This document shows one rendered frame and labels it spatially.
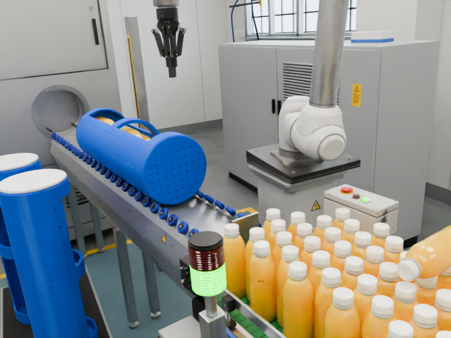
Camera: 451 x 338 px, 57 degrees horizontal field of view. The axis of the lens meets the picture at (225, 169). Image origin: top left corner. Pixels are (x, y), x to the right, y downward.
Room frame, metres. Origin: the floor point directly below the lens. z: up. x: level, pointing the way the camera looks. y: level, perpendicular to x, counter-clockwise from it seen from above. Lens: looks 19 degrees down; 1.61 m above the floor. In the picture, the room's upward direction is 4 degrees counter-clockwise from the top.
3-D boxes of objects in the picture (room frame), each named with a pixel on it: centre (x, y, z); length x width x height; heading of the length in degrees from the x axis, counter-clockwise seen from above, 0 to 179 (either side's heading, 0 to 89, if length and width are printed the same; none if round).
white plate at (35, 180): (1.71, 0.83, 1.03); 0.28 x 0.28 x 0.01
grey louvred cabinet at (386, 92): (3.58, -0.69, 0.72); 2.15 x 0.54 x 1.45; 26
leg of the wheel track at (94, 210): (2.92, 1.01, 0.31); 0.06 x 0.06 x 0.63; 33
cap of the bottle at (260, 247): (0.90, -0.08, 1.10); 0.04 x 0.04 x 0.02
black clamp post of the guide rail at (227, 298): (0.87, 0.01, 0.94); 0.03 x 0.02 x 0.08; 33
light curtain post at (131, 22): (2.61, 0.50, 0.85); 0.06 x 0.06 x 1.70; 33
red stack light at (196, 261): (0.66, 0.04, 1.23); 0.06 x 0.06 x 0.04
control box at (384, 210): (1.17, -0.40, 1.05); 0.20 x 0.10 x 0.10; 33
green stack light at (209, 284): (0.66, 0.04, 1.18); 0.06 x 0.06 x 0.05
